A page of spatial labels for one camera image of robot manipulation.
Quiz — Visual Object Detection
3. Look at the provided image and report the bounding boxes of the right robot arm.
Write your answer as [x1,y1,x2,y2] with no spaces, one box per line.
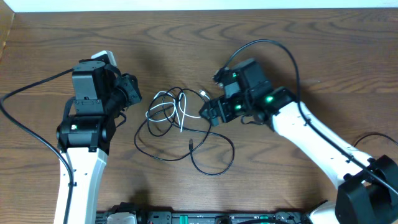
[199,59,397,223]

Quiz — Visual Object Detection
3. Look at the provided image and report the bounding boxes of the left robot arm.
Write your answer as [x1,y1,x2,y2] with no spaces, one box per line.
[54,60,142,223]

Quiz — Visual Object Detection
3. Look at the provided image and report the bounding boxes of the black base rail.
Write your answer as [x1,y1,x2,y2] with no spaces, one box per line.
[95,202,310,224]

